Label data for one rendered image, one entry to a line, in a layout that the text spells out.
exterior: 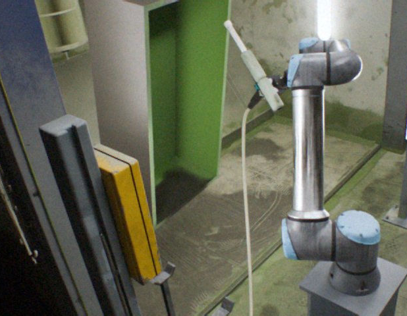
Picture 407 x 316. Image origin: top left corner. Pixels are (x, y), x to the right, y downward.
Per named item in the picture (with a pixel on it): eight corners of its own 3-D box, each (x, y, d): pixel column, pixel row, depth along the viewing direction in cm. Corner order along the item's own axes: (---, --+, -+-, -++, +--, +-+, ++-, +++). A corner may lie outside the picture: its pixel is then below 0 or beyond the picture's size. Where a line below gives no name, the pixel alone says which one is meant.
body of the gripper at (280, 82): (271, 99, 205) (290, 92, 210) (280, 90, 197) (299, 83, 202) (263, 85, 206) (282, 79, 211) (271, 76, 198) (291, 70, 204)
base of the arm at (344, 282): (388, 272, 162) (391, 253, 157) (365, 304, 150) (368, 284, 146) (344, 253, 174) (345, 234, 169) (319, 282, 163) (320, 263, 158)
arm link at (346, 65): (366, 53, 141) (349, 35, 202) (328, 54, 144) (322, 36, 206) (365, 87, 145) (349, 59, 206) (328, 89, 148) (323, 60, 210)
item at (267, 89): (266, 126, 209) (286, 103, 188) (258, 129, 207) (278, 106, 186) (218, 45, 220) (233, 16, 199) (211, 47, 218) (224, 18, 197)
